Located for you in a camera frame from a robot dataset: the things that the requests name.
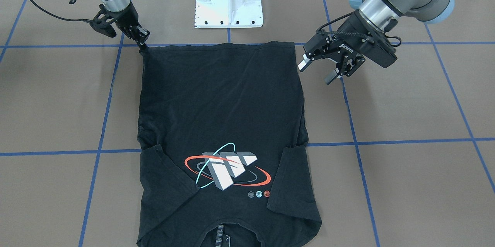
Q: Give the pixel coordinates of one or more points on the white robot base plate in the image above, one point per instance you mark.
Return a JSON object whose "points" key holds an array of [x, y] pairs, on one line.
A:
{"points": [[215, 14]]}

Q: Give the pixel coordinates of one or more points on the black printed t-shirt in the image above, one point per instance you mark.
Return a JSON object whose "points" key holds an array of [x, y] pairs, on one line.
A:
{"points": [[223, 138]]}

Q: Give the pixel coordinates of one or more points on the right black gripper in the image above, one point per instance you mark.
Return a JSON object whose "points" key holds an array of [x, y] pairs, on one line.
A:
{"points": [[126, 16]]}

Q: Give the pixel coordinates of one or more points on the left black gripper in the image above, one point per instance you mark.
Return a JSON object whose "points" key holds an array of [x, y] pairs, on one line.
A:
{"points": [[345, 40]]}

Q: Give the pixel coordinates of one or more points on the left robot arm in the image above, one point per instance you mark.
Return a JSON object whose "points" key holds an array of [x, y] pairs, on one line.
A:
{"points": [[386, 13]]}

